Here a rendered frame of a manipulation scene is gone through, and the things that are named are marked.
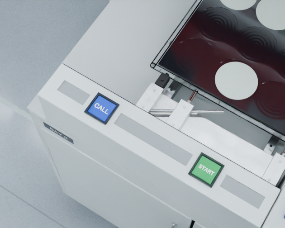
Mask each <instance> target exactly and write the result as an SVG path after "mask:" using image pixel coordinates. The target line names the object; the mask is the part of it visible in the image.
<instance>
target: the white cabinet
mask: <svg viewBox="0 0 285 228"><path fill-rule="evenodd" d="M29 113H30V115H31V117H32V120H33V122H34V124H35V127H36V129H37V131H38V134H39V136H40V138H41V140H42V143H43V145H44V148H45V150H46V152H47V155H48V157H49V160H50V162H51V164H52V167H53V169H54V171H55V173H56V176H57V178H58V180H59V183H60V185H61V187H62V190H63V192H64V193H65V194H66V195H68V196H70V197H71V198H73V199H74V200H76V201H77V202H79V203H81V204H82V205H84V206H85V207H87V208H89V209H90V210H92V211H93V212H95V213H96V214H98V215H99V216H101V217H103V218H104V219H106V220H108V221H109V222H111V223H112V224H114V225H115V226H117V227H118V228H223V227H221V226H219V225H218V224H216V223H214V222H213V221H211V220H210V219H208V218H206V217H205V216H203V215H201V214H200V213H198V212H196V211H195V210H193V209H191V208H190V207H188V206H187V205H185V204H183V203H182V202H180V201H178V200H177V199H175V198H173V197H172V196H170V195H168V194H167V193H165V192H164V191H162V190H160V189H159V188H157V187H155V186H153V185H152V184H150V183H149V182H147V181H145V180H144V179H142V178H141V177H139V176H137V175H135V174H134V173H132V172H130V171H129V170H127V169H126V168H124V167H122V166H121V165H119V164H117V163H116V162H114V161H112V160H111V159H109V158H107V157H106V156H104V155H103V154H101V153H99V152H98V151H96V150H94V149H93V148H91V147H89V146H88V145H86V144H84V143H83V142H81V141H80V140H78V139H76V138H75V137H73V136H71V135H70V134H68V133H66V132H65V131H63V130H61V129H60V128H58V127H57V126H55V125H53V124H52V123H50V122H48V121H47V120H45V119H43V118H42V117H40V116H38V115H37V114H35V113H34V112H32V111H30V110H29Z"/></svg>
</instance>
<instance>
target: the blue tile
mask: <svg viewBox="0 0 285 228"><path fill-rule="evenodd" d="M115 107H116V105H115V104H113V103H111V102H110V101H108V100H106V99H105V98H103V97H101V96H98V97H97V99H96V100H95V102H94V103H93V104H92V106H91V107H90V108H89V110H88V111H87V112H89V113H90V114H92V115H94V116H95V117H97V118H99V119H101V120H102V121H104V122H105V121H106V120H107V118H108V117H109V116H110V114H111V113H112V112H113V110H114V109H115Z"/></svg>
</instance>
